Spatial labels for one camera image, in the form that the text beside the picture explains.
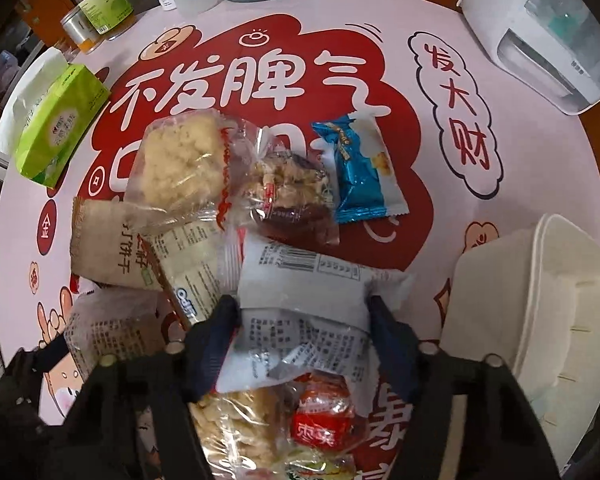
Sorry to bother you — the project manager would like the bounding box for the red jujube snack packet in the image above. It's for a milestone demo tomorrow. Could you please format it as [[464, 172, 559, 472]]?
[[290, 373, 368, 453]]

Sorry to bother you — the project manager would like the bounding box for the blue white candy packet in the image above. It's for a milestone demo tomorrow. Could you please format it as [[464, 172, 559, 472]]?
[[312, 113, 410, 224]]

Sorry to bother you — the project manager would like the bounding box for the white plastic storage bin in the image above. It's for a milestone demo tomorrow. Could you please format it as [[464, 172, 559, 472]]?
[[440, 214, 600, 467]]

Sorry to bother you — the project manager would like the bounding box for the brown paper biscuit packet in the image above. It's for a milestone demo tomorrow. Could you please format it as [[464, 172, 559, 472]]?
[[69, 197, 161, 290]]

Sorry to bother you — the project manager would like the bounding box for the small metal can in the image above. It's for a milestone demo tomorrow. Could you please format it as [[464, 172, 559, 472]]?
[[60, 6, 102, 54]]

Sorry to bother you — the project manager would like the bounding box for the clear brown snack packet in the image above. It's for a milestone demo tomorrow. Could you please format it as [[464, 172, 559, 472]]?
[[239, 150, 339, 245]]

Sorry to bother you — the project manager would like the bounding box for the dark nut snack packet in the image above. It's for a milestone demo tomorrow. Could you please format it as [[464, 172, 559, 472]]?
[[64, 287, 185, 378]]

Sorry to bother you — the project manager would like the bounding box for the white grey snack packet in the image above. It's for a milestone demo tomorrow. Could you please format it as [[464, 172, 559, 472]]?
[[215, 233, 414, 417]]

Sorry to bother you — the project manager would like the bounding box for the clear bottle with green label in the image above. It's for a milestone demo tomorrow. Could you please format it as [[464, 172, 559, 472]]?
[[76, 0, 135, 40]]

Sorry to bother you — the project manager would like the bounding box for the white cosmetics organizer case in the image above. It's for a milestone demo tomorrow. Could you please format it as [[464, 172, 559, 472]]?
[[457, 0, 600, 116]]

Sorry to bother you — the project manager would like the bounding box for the round rice cracker packet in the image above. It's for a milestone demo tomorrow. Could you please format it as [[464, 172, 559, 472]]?
[[124, 108, 271, 220]]

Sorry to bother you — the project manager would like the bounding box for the puffed rice bar packet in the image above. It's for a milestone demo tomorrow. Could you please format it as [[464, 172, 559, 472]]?
[[188, 385, 296, 479]]

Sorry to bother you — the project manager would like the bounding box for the green tissue box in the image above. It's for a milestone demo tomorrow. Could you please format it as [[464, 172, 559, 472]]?
[[0, 48, 110, 188]]

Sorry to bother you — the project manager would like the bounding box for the green yellow snack packet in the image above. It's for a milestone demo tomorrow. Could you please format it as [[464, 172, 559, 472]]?
[[285, 450, 356, 480]]

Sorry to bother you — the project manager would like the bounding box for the pink printed table mat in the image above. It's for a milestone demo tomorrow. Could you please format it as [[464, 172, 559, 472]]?
[[0, 0, 600, 480]]

